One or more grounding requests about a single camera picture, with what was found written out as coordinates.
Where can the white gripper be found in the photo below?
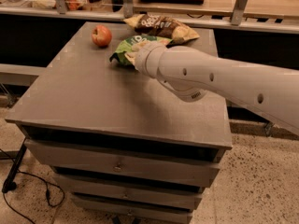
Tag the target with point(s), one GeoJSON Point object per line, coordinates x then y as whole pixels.
{"type": "Point", "coordinates": [144, 57]}

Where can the green rice chip bag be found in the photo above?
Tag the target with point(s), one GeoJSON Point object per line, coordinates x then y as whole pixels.
{"type": "Point", "coordinates": [134, 44]}

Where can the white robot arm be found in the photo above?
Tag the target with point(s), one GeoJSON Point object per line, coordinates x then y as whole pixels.
{"type": "Point", "coordinates": [267, 91]}

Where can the brown chip bag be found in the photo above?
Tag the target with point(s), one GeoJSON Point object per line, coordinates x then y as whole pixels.
{"type": "Point", "coordinates": [162, 26]}

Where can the red apple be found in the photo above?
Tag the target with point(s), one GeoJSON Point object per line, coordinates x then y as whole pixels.
{"type": "Point", "coordinates": [101, 36]}

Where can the grey drawer cabinet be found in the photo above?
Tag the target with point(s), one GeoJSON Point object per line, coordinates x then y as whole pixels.
{"type": "Point", "coordinates": [82, 98]}

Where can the top drawer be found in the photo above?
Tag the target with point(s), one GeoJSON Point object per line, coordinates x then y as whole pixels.
{"type": "Point", "coordinates": [119, 162]}

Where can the drawer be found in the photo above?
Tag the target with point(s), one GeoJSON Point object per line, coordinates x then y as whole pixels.
{"type": "Point", "coordinates": [128, 192]}
{"type": "Point", "coordinates": [131, 209]}
{"type": "Point", "coordinates": [119, 162]}

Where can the middle drawer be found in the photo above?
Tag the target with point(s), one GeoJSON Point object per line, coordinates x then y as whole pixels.
{"type": "Point", "coordinates": [128, 192]}

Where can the bottom drawer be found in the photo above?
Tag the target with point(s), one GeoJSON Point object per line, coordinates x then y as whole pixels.
{"type": "Point", "coordinates": [131, 209]}

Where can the black stand leg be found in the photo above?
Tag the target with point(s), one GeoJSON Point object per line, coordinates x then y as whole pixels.
{"type": "Point", "coordinates": [16, 158]}

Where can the metal bracket middle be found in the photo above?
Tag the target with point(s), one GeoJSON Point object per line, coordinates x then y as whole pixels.
{"type": "Point", "coordinates": [128, 8]}

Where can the metal bracket right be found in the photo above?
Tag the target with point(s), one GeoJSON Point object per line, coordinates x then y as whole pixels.
{"type": "Point", "coordinates": [238, 11]}

